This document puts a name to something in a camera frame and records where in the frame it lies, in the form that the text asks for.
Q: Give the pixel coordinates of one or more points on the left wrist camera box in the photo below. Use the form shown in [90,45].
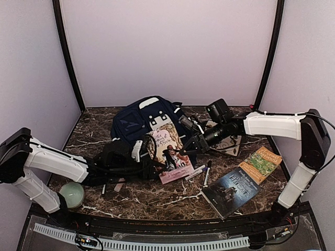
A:
[115,154]

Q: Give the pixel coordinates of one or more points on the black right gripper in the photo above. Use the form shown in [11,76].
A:
[197,142]

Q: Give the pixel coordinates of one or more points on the black right frame post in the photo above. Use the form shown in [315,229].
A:
[271,53]

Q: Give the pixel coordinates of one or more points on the black left frame post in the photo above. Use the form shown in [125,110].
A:
[66,54]

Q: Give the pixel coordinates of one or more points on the black tipped whiteboard marker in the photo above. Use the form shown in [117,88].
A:
[207,173]

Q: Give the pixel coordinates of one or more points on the red capped white marker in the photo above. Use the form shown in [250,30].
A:
[194,174]

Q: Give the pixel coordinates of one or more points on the beige floral notebook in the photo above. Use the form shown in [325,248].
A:
[229,146]

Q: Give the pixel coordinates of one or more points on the Taming of the Shrew book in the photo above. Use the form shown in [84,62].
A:
[164,147]

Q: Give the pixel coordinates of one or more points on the purple tipped white marker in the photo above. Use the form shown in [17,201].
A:
[201,167]

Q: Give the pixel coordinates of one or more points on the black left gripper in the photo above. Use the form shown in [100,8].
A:
[148,173]

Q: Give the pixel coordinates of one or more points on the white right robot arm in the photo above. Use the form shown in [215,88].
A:
[302,138]

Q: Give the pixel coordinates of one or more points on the black frame post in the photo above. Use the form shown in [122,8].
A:
[271,53]
[66,54]

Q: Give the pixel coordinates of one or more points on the Wuthering Heights dark book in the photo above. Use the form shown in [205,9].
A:
[230,192]

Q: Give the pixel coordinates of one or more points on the pale green round bowl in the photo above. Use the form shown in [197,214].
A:
[73,193]

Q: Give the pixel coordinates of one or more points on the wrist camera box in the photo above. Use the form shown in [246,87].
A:
[219,111]
[115,154]

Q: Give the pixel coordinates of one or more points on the orange green paperback book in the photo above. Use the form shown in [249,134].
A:
[260,164]

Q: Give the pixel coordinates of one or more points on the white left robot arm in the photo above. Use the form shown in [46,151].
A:
[21,153]

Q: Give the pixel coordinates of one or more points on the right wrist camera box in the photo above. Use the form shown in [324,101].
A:
[219,111]

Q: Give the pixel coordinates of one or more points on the navy blue student backpack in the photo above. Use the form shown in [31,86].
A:
[145,115]

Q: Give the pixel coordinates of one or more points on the white slotted cable duct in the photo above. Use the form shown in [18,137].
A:
[123,241]

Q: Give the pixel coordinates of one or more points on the pink translucent glue bottle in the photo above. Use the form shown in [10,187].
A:
[118,187]

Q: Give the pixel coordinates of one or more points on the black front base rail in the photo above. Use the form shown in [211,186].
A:
[254,225]

